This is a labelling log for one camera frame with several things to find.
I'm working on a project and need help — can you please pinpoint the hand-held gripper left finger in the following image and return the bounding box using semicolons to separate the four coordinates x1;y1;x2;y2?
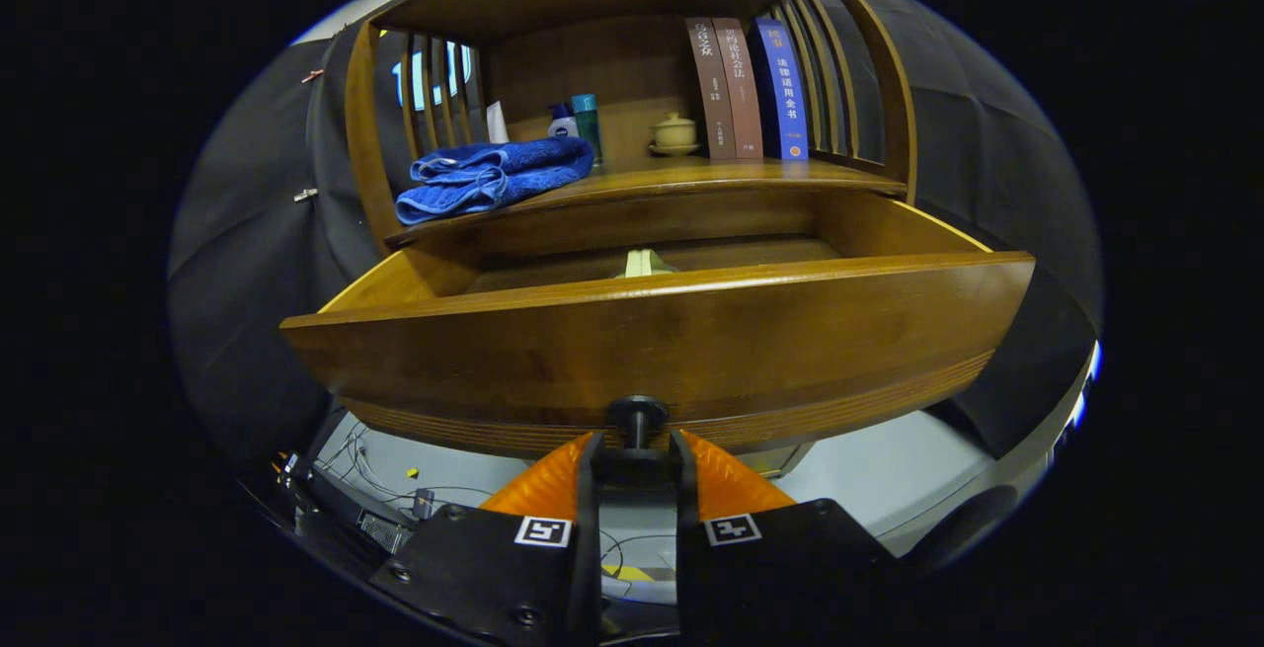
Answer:
370;432;603;647

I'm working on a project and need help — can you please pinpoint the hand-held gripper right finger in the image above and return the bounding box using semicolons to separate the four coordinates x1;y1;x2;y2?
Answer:
671;430;896;647

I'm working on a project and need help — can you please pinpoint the wooden drawer with black knob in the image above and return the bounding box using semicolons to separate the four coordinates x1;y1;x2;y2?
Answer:
279;191;1036;460

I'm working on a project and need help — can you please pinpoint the wooden countertop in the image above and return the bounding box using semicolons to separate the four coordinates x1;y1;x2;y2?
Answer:
385;155;908;248

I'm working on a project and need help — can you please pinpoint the brown wooden cabinet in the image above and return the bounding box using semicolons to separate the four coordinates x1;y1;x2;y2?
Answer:
346;0;919;478

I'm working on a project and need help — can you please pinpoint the dark equipment box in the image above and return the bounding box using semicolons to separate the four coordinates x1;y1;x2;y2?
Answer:
281;454;418;557

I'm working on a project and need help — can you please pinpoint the blue folded towel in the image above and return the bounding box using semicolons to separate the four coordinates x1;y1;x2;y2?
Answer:
395;136;595;226

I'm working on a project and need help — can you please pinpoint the pale yellow lidded teacup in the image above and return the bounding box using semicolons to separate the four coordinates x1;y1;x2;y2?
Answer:
649;112;702;157

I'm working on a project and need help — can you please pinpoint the teal clear bottle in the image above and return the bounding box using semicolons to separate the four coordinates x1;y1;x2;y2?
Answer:
571;94;604;166

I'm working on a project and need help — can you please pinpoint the blue book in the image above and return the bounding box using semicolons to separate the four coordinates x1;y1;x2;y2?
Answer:
748;17;810;162

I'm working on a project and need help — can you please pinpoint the reddish brown book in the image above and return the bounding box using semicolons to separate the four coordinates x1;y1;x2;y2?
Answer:
711;17;765;160

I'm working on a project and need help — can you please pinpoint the dark brown book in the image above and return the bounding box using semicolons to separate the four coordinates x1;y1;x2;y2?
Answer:
685;17;738;161

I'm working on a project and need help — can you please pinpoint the thin black cable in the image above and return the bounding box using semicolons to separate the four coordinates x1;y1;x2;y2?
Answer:
336;420;495;512

